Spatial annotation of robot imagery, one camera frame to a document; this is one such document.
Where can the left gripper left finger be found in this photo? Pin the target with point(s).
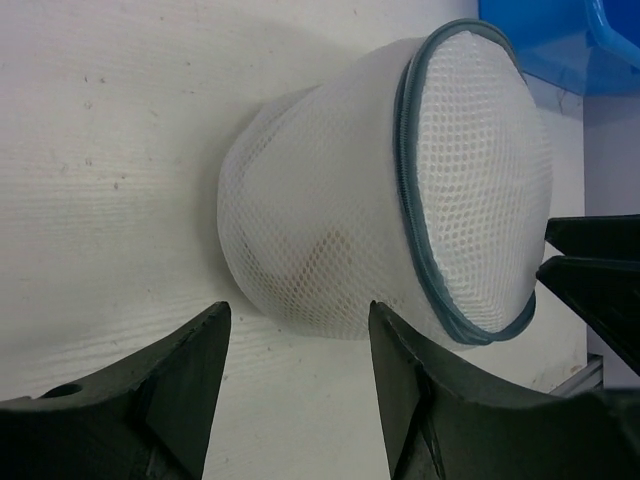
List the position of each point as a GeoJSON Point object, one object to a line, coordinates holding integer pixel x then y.
{"type": "Point", "coordinates": [146, 416]}

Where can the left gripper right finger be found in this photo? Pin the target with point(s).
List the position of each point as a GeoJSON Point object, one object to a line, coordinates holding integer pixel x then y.
{"type": "Point", "coordinates": [444, 418]}

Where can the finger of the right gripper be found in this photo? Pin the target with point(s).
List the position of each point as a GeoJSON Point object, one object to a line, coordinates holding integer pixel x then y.
{"type": "Point", "coordinates": [604, 293]}
{"type": "Point", "coordinates": [600, 237]}

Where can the white mesh laundry bag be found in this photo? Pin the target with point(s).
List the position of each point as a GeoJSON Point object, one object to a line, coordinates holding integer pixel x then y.
{"type": "Point", "coordinates": [421, 177]}

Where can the blue plastic bin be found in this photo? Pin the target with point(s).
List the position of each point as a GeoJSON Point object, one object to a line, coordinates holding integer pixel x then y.
{"type": "Point", "coordinates": [590, 48]}

